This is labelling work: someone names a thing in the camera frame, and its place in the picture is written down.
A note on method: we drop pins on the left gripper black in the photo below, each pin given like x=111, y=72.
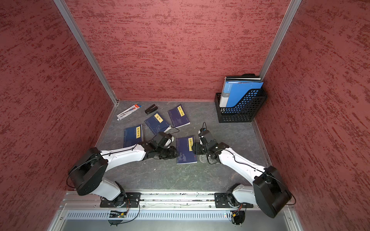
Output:
x=172, y=155

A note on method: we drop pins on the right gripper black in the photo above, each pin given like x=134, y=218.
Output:
x=196, y=147

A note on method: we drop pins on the grey knitted cloth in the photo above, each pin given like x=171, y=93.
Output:
x=203, y=158

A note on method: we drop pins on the blue book Zhuangzi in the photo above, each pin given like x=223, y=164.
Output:
x=157, y=123

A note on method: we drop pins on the blue book Yuewei notes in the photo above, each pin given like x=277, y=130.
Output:
x=184, y=148

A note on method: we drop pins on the blue book Mengxi Bitan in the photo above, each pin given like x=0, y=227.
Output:
x=133, y=135

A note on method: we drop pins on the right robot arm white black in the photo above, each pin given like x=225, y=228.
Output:
x=269, y=192

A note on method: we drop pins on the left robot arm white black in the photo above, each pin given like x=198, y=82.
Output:
x=88, y=174

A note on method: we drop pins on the blue book Tang poems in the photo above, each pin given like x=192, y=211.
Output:
x=178, y=117

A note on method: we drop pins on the black stapler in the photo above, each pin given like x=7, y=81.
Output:
x=151, y=109

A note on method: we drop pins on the white red pen package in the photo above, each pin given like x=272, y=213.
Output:
x=128, y=112

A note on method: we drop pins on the black mesh file holder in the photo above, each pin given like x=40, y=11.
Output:
x=245, y=110

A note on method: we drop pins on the blue folder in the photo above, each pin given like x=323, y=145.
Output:
x=234, y=91

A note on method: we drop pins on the dark folders behind blue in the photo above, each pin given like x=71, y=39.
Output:
x=244, y=78

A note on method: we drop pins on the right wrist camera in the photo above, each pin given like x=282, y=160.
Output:
x=200, y=133

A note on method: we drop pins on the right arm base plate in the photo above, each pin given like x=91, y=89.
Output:
x=227, y=200

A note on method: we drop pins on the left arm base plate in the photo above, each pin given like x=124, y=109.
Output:
x=129, y=200

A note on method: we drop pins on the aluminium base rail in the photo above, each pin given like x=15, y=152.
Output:
x=170, y=210

